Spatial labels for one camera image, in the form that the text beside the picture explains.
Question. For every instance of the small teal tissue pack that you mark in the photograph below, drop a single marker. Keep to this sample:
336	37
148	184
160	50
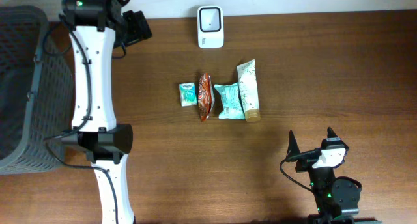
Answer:
187	94

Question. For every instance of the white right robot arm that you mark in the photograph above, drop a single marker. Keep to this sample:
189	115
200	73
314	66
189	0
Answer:
336	198

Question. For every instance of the white tube with gold cap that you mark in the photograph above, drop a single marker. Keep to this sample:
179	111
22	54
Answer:
248	88

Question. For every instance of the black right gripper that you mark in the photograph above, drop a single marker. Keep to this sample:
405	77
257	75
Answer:
306	159

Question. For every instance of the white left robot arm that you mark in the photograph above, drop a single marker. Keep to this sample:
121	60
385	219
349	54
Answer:
96	28

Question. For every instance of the teal snack packet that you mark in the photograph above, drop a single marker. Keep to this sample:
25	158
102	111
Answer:
232	108

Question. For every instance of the grey plastic mesh basket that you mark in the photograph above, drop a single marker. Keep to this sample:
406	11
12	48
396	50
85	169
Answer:
36	93

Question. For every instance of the red snack packet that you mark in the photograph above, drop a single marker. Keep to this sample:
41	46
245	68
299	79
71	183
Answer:
205	96

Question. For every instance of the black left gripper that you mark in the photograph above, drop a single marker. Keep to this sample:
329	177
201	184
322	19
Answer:
140	28

